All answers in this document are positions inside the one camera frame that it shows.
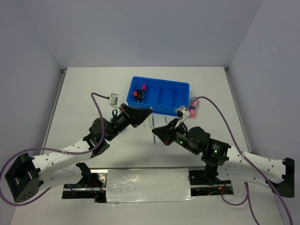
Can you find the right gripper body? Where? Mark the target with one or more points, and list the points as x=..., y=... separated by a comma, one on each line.
x=179, y=135

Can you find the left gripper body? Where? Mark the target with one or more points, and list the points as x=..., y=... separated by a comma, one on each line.
x=127, y=116

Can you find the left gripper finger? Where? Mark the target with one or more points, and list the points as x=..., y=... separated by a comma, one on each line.
x=130, y=112
x=139, y=118

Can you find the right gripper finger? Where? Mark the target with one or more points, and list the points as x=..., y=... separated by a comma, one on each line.
x=164, y=129
x=162, y=134

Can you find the blue pen refill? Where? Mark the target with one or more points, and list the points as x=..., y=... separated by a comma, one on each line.
x=153, y=125

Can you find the blue cap black highlighter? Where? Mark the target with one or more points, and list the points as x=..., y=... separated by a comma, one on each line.
x=139, y=95

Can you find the orange cap black highlighter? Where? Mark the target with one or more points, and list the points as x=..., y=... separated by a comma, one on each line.
x=136, y=96

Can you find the pink cap black highlighter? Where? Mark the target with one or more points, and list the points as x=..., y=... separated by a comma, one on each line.
x=143, y=90

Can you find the yellow pen refill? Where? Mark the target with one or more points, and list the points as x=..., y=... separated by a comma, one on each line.
x=150, y=123

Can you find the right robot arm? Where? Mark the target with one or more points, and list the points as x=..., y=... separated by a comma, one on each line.
x=225, y=162

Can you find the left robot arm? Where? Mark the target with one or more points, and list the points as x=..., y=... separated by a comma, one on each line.
x=29, y=175

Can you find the blue compartment tray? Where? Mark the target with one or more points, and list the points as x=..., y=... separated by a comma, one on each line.
x=163, y=95

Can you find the pink glue bottle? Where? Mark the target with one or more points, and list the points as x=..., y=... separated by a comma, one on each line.
x=193, y=108

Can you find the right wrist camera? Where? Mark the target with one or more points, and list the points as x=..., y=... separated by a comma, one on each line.
x=182, y=113

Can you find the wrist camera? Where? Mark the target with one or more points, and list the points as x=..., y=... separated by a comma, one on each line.
x=182, y=113
x=113, y=99

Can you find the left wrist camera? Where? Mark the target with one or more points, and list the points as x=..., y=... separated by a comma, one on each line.
x=113, y=99

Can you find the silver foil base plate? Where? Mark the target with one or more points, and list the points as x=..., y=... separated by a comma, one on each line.
x=148, y=185

